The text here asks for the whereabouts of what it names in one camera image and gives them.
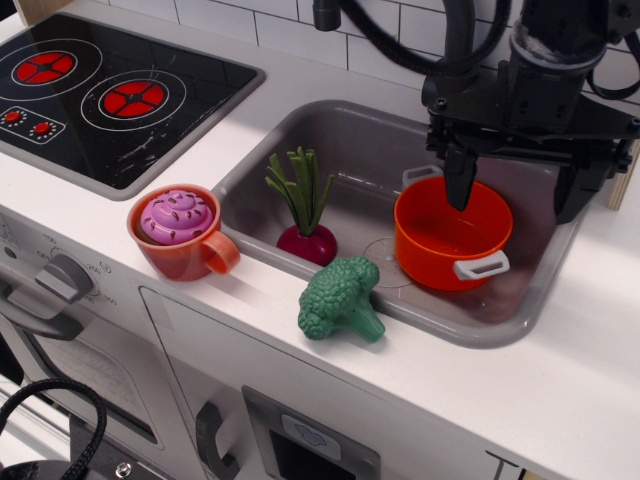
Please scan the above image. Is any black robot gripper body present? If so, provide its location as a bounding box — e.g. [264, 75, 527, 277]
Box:
[426, 47, 639, 176]

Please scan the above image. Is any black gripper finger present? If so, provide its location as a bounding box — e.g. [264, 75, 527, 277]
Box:
[444, 143, 478, 211]
[554, 160, 606, 225]

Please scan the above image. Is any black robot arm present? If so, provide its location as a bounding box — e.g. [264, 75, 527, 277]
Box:
[427, 1, 639, 224]

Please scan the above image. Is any orange toy pot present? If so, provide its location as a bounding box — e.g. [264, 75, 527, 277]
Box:
[394, 165, 514, 291]

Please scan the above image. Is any grey toy sink basin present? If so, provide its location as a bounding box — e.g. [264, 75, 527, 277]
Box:
[214, 100, 577, 349]

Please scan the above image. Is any toy beet with green leaves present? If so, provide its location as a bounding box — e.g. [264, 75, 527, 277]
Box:
[265, 147, 338, 267]

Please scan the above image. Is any green toy broccoli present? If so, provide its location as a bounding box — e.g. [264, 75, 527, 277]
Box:
[298, 256, 385, 343]

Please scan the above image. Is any grey toy faucet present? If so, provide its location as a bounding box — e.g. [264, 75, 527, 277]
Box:
[312, 0, 341, 32]

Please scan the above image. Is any orange toy cup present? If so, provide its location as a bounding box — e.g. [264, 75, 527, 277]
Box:
[127, 184, 240, 281]

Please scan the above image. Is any pink toy cupcake swirl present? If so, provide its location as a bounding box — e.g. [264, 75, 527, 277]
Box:
[138, 188, 215, 246]

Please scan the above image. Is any white toy dishwasher door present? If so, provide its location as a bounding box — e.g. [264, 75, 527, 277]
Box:
[140, 288, 531, 479]

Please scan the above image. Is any black toy stovetop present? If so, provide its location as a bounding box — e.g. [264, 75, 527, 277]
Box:
[1, 14, 265, 201]

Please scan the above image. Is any grey oven knob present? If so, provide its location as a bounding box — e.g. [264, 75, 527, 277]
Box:
[35, 254, 93, 304]

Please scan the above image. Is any white toy oven door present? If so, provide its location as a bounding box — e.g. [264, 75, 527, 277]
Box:
[1, 285, 206, 479]

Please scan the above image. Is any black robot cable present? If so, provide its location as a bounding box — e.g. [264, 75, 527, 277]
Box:
[339, 0, 514, 81]

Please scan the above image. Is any grey cabinet door handle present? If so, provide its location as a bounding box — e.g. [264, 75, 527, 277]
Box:
[196, 402, 240, 480]

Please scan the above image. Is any grey oven door handle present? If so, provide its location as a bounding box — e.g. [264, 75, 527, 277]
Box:
[1, 281, 84, 341]

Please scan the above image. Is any black braided cable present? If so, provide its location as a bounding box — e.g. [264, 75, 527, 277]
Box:
[0, 378, 109, 480]

